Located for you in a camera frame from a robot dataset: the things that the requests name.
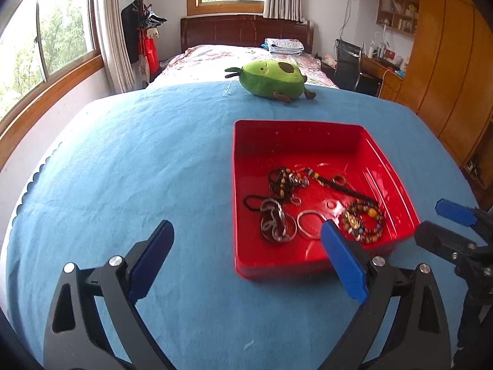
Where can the wooden desk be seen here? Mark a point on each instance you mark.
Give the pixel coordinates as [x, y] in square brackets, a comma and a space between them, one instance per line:
[390, 81]

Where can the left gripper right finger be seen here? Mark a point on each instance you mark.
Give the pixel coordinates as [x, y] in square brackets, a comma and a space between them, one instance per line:
[419, 337]

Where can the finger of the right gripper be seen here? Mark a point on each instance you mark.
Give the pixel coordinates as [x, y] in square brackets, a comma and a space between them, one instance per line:
[475, 218]
[464, 253]

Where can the wall shelf with items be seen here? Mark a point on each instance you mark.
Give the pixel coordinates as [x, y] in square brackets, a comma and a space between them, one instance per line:
[398, 15]

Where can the red tin box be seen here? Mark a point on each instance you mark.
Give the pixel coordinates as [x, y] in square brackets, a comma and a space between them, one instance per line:
[317, 171]

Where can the folded white blue towel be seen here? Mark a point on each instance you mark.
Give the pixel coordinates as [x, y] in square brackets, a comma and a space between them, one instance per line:
[283, 46]

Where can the wooden framed window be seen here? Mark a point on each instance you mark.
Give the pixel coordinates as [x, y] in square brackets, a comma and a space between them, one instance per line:
[48, 47]

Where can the wooden wardrobe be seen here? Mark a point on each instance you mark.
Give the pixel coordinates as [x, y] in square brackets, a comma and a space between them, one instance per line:
[448, 84]

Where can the dark wooden headboard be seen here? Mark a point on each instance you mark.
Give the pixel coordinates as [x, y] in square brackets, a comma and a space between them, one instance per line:
[242, 30]

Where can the green avocado plush toy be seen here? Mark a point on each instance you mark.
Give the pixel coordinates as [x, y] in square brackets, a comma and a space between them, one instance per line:
[272, 79]

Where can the black desk chair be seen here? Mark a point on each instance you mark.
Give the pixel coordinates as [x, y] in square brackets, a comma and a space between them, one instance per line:
[348, 65]

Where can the coat rack with clothes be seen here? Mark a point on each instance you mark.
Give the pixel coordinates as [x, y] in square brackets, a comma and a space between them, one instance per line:
[140, 27]

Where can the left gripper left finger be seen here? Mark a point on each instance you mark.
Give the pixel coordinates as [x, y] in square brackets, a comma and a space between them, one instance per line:
[75, 336]

